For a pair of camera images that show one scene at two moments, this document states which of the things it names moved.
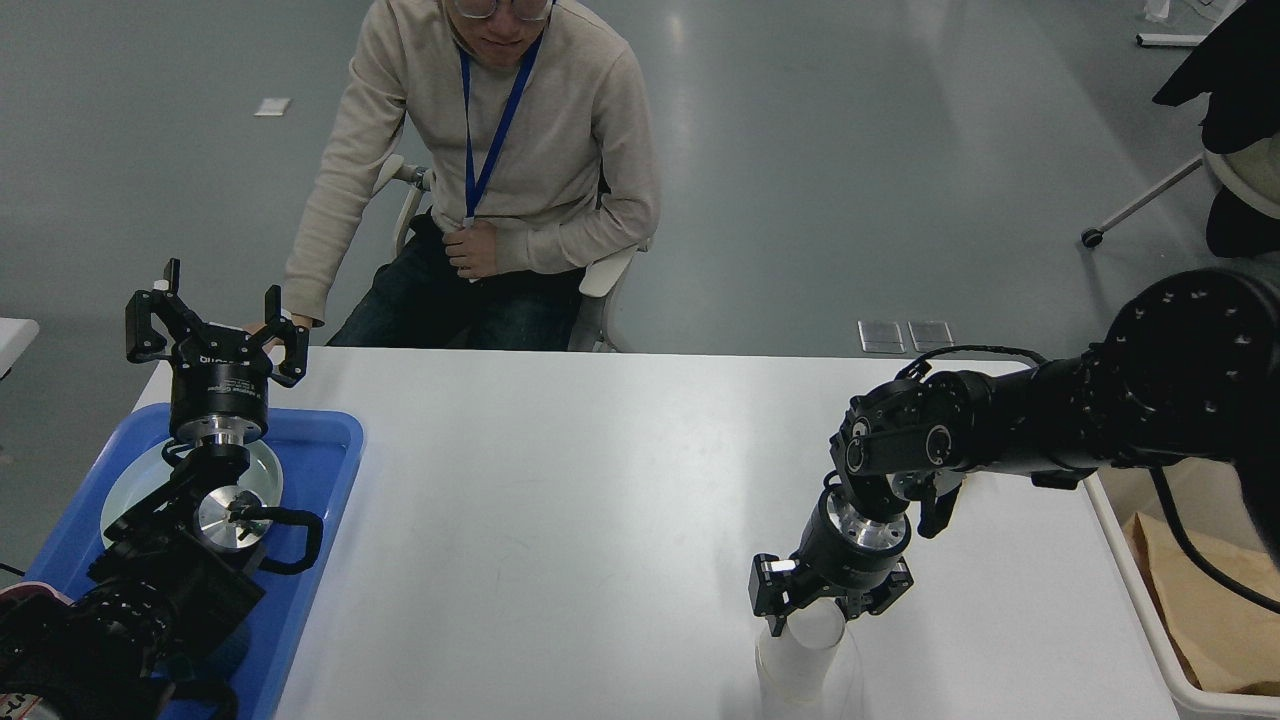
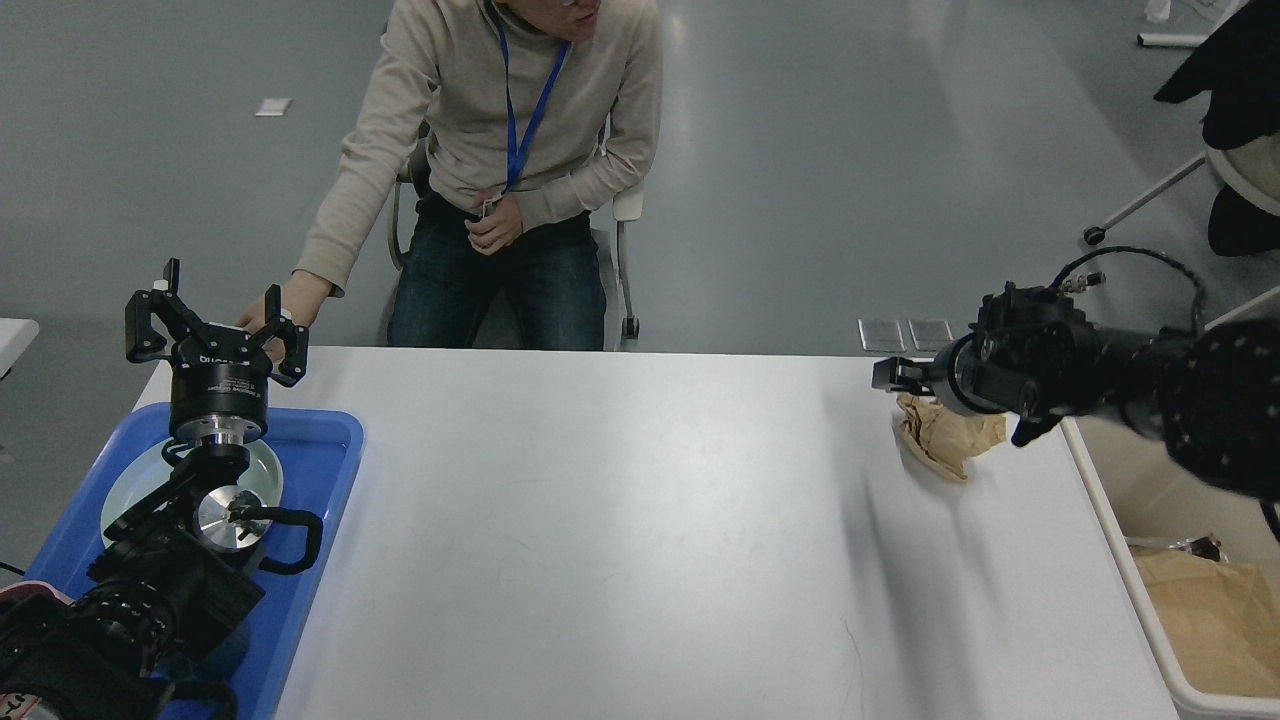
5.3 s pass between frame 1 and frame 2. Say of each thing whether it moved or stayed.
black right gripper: moved
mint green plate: stayed
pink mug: stayed
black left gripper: stayed
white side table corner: stayed
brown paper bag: moved
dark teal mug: stayed
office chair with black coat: stayed
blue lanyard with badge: moved
